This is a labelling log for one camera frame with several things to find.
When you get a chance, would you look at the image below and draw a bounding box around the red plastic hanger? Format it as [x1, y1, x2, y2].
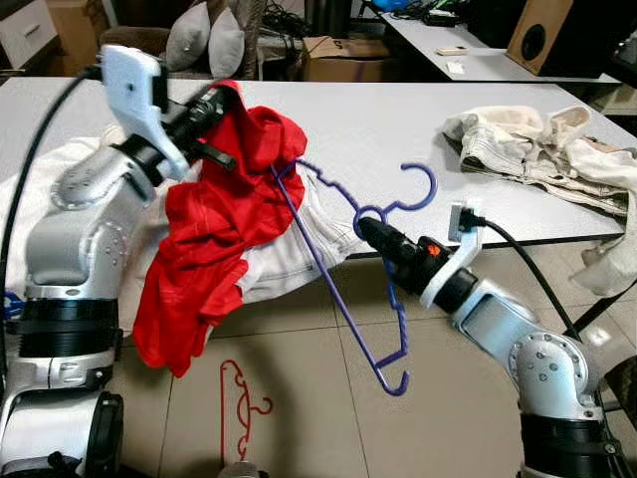
[218, 358, 276, 465]

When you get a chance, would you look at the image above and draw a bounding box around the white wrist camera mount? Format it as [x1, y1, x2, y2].
[100, 44, 192, 182]
[418, 201, 487, 311]

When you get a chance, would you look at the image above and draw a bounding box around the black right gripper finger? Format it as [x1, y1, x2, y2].
[362, 216, 405, 247]
[357, 225, 401, 258]

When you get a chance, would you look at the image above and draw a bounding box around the cardboard box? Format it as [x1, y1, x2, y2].
[301, 36, 395, 84]
[44, 0, 111, 67]

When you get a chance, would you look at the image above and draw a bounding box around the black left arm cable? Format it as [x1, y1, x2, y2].
[0, 63, 106, 302]

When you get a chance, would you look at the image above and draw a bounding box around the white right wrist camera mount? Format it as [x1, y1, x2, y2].
[418, 201, 487, 311]

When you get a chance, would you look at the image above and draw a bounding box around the purple plastic hanger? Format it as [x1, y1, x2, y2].
[270, 156, 440, 398]

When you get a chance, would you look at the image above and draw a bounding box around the wooden black speaker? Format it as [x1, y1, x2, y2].
[507, 0, 637, 80]

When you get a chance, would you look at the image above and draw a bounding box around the grey desk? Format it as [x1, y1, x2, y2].
[376, 9, 624, 84]

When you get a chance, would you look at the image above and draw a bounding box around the cream jacket plaid lining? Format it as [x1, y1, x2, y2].
[442, 104, 637, 301]

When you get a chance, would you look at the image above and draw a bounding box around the grey pillow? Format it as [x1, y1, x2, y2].
[206, 7, 248, 80]
[163, 0, 213, 72]

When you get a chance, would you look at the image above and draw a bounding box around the brown armchair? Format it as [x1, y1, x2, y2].
[98, 24, 266, 82]

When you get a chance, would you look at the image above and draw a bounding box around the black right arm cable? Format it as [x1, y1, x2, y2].
[468, 213, 584, 342]

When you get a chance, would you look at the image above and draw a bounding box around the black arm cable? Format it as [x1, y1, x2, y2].
[0, 63, 106, 302]
[468, 213, 584, 342]

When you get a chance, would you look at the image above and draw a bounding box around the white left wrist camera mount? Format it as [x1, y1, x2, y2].
[100, 44, 192, 182]

